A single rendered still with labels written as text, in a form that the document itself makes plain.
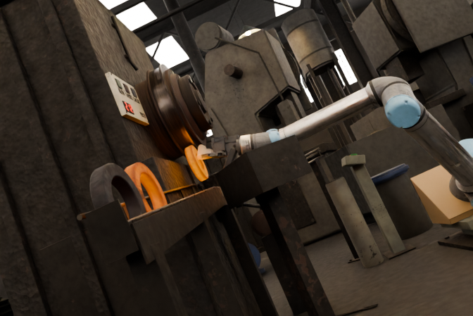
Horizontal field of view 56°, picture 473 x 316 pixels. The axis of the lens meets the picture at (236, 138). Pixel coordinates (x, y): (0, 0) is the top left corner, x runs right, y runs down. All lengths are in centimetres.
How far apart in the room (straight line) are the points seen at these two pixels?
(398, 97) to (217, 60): 348
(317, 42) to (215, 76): 623
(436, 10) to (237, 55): 220
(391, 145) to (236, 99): 172
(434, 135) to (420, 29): 341
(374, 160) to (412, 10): 189
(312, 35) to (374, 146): 718
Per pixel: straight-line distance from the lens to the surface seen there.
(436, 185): 245
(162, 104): 192
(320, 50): 1092
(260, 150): 141
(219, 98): 493
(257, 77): 481
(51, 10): 190
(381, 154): 409
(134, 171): 114
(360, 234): 264
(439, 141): 187
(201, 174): 182
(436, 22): 534
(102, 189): 94
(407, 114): 174
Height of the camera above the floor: 54
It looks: 9 degrees up
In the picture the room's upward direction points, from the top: 24 degrees counter-clockwise
